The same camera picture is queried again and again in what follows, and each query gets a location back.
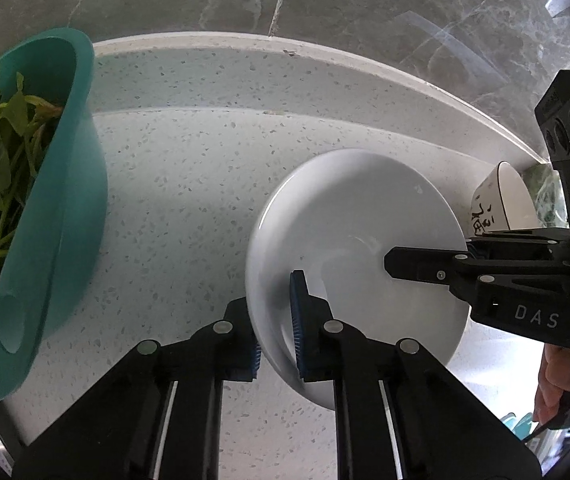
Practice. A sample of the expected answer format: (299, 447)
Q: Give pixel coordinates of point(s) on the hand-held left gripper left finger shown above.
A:
(252, 360)

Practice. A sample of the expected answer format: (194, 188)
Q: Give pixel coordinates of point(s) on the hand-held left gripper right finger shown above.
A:
(298, 330)

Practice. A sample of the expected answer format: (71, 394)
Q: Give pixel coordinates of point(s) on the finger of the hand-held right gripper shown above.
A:
(420, 265)
(525, 236)

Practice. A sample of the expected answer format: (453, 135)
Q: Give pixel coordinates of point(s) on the white cup with writing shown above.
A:
(505, 195)

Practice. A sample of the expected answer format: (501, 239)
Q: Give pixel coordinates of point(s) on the small white bowl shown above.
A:
(355, 210)

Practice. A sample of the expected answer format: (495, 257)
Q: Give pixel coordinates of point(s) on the person's right hand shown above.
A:
(552, 380)

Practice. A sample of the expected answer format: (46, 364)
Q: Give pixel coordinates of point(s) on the clear plastic bag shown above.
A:
(547, 200)

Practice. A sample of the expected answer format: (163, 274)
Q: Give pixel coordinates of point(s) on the large teal floral plate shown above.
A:
(515, 425)

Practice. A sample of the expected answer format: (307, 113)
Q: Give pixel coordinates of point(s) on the teal plastic basin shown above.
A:
(65, 210)

